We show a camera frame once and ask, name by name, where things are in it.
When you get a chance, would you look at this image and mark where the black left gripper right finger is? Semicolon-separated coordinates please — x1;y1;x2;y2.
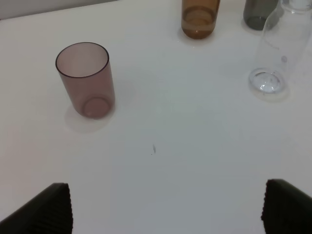
261;179;312;234

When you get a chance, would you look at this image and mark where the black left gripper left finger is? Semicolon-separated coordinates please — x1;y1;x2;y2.
0;183;73;234

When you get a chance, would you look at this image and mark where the clear plastic water bottle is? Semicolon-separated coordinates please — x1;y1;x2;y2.
249;0;312;95

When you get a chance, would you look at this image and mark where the pink translucent plastic cup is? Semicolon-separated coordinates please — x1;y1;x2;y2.
55;42;115;119

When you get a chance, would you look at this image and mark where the grey translucent plastic cup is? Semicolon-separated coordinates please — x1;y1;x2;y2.
243;0;283;31

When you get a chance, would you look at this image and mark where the amber translucent plastic cup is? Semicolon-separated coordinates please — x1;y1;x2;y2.
181;0;220;39

